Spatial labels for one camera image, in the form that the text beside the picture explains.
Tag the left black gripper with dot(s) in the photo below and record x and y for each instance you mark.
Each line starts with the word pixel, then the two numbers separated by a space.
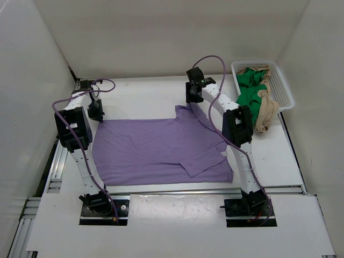
pixel 98 116

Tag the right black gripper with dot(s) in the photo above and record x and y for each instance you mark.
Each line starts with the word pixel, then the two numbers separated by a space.
pixel 189 99

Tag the green t shirt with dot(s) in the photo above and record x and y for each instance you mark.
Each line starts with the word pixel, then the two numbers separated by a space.
pixel 250 83

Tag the purple t shirt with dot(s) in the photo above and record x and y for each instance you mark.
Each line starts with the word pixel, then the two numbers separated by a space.
pixel 184 149

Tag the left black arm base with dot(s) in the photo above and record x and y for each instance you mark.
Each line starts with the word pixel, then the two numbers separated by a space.
pixel 97 210

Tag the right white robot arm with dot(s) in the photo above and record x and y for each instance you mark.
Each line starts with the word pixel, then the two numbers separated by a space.
pixel 237 129

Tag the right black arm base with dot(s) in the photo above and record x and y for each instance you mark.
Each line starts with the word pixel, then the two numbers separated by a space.
pixel 252 209

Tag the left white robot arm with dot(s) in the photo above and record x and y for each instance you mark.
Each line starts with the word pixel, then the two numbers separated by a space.
pixel 76 118

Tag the beige t shirt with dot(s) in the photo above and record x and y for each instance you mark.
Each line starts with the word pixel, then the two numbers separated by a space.
pixel 268 108

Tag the white plastic basket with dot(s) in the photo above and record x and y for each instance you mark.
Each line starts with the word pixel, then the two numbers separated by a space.
pixel 280 91

